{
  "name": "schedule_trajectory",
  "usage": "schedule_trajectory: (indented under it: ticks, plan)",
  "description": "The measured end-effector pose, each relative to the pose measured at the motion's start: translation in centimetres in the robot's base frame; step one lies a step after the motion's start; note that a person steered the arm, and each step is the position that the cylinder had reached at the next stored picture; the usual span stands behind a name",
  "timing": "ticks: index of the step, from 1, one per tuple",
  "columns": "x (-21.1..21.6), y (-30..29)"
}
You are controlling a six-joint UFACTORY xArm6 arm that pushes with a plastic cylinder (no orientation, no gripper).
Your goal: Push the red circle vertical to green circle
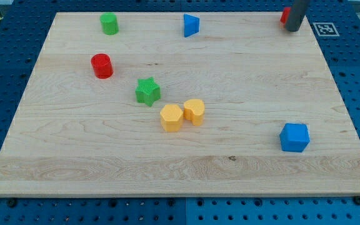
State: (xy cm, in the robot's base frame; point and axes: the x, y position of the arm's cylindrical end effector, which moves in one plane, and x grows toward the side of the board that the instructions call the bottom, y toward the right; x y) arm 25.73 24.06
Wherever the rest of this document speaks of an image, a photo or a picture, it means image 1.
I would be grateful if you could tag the yellow hexagon block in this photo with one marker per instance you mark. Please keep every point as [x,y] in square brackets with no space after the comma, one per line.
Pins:
[171,118]

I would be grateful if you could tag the yellow heart block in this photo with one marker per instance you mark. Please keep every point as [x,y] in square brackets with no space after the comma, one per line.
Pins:
[194,110]

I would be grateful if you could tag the green star block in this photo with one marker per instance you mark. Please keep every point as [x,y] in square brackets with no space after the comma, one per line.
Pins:
[147,91]

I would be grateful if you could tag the light wooden board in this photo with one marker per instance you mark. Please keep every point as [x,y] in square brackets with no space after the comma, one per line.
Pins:
[77,136]

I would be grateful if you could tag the blue triangle block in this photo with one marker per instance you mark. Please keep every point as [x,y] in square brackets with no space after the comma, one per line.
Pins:
[191,25]

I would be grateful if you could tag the red cylinder block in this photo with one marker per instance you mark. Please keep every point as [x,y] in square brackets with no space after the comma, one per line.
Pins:
[101,64]

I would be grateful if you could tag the green cylinder block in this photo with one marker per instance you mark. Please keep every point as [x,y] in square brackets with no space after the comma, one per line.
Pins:
[109,23]

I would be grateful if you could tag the blue cube block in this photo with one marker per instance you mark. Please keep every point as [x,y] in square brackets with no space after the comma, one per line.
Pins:
[294,137]

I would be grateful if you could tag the red block behind rod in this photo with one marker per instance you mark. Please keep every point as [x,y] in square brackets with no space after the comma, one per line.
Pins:
[285,15]

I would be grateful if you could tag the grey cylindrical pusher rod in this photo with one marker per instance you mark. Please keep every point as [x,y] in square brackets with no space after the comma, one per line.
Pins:
[296,15]

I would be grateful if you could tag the black white fiducial marker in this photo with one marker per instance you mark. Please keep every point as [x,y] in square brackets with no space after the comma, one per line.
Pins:
[325,29]

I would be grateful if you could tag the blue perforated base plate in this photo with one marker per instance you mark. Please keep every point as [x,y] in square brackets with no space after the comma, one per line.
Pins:
[23,29]

